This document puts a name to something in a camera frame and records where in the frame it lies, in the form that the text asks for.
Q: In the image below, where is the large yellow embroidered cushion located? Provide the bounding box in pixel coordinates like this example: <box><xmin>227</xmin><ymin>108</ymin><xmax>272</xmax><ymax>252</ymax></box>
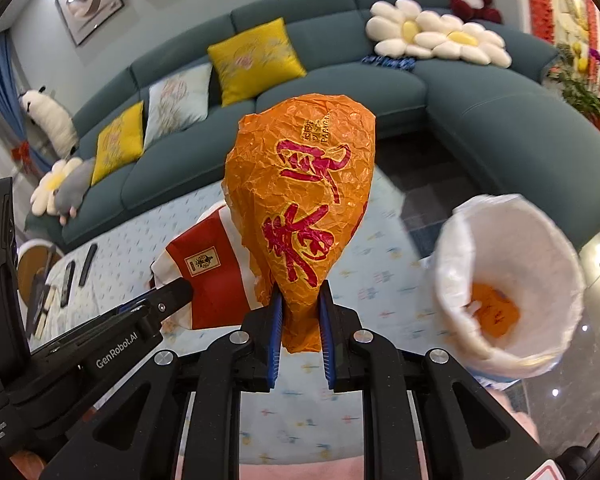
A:
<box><xmin>207</xmin><ymin>16</ymin><xmax>308</xmax><ymax>107</ymax></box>

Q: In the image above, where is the white flower pillow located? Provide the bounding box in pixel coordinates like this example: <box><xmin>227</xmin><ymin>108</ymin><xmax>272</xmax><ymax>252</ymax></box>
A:
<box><xmin>365</xmin><ymin>0</ymin><xmax>433</xmax><ymax>58</ymax></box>
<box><xmin>30</xmin><ymin>157</ymin><xmax>83</xmax><ymax>216</ymax></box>
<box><xmin>415</xmin><ymin>12</ymin><xmax>513</xmax><ymax>68</ymax></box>

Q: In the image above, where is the teal sofa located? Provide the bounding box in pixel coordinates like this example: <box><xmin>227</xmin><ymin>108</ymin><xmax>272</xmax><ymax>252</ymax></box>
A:
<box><xmin>22</xmin><ymin>0</ymin><xmax>600</xmax><ymax>253</ymax></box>

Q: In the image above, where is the black remote control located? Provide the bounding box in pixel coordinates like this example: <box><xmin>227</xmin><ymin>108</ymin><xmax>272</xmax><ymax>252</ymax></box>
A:
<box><xmin>60</xmin><ymin>260</ymin><xmax>76</xmax><ymax>308</ymax></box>

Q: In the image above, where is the grey plush toy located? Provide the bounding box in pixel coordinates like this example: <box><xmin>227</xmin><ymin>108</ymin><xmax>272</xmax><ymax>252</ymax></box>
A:
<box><xmin>50</xmin><ymin>157</ymin><xmax>97</xmax><ymax>226</ymax></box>

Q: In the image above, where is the green potted plant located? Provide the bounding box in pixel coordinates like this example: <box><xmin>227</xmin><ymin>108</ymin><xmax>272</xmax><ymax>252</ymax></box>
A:
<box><xmin>547</xmin><ymin>42</ymin><xmax>600</xmax><ymax>131</ymax></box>

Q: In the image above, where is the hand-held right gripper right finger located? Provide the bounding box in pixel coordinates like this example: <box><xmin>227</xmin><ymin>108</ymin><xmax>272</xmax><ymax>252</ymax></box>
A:
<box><xmin>319</xmin><ymin>287</ymin><xmax>546</xmax><ymax>480</ymax></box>

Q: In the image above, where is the round wooden stool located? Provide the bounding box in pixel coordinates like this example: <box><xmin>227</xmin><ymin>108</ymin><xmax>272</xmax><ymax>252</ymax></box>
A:
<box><xmin>16</xmin><ymin>239</ymin><xmax>65</xmax><ymax>341</ymax></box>

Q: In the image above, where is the framed wall picture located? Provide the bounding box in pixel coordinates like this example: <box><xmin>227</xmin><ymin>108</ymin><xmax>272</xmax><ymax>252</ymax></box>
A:
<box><xmin>54</xmin><ymin>0</ymin><xmax>126</xmax><ymax>47</ymax></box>

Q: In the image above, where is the red and white paper cup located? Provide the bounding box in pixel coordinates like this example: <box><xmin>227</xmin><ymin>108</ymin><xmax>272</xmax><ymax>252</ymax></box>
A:
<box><xmin>150</xmin><ymin>199</ymin><xmax>276</xmax><ymax>331</ymax></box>

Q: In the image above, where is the red paper garland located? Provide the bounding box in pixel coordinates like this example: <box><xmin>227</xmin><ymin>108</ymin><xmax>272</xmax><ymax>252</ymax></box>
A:
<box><xmin>520</xmin><ymin>0</ymin><xmax>556</xmax><ymax>43</ymax></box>

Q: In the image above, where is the pale blue embroidered cushion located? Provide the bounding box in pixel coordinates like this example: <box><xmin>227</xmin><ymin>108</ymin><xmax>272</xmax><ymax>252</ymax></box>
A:
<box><xmin>144</xmin><ymin>62</ymin><xmax>213</xmax><ymax>148</ymax></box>

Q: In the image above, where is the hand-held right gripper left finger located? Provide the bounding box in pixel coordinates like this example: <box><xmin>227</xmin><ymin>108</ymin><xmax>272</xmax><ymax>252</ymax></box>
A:
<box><xmin>39</xmin><ymin>290</ymin><xmax>285</xmax><ymax>480</ymax></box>

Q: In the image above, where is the blue curtain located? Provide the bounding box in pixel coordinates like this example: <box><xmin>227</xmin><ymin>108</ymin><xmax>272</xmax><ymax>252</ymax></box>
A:
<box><xmin>0</xmin><ymin>30</ymin><xmax>53</xmax><ymax>176</ymax></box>

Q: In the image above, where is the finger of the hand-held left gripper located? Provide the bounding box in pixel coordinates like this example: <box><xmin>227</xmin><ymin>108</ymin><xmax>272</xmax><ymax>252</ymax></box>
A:
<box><xmin>115</xmin><ymin>277</ymin><xmax>194</xmax><ymax>336</ymax></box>

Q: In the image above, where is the white plush toy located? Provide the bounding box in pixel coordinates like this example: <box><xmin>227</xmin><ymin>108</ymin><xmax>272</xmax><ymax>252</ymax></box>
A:
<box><xmin>19</xmin><ymin>85</ymin><xmax>80</xmax><ymax>153</ymax></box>

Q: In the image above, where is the small yellow embroidered cushion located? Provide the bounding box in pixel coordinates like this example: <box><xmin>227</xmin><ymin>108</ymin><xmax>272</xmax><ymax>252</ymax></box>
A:
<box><xmin>90</xmin><ymin>100</ymin><xmax>146</xmax><ymax>187</ymax></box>

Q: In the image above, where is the floral tablecloth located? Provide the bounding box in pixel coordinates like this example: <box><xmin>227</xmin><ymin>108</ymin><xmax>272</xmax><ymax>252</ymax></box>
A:
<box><xmin>27</xmin><ymin>180</ymin><xmax>526</xmax><ymax>466</ymax></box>

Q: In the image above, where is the red curtain ribbon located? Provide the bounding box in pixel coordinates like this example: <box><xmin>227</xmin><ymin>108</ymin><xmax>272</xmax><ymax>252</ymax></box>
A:
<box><xmin>11</xmin><ymin>140</ymin><xmax>36</xmax><ymax>173</ymax></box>

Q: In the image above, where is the blue patterned fabric strip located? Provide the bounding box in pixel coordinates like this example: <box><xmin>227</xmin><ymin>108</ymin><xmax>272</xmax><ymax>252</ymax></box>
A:
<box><xmin>361</xmin><ymin>54</ymin><xmax>417</xmax><ymax>72</ymax></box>

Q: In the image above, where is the orange paper wrapper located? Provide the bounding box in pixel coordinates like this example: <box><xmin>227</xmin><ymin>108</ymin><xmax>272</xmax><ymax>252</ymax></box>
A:
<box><xmin>223</xmin><ymin>92</ymin><xmax>377</xmax><ymax>356</ymax></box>

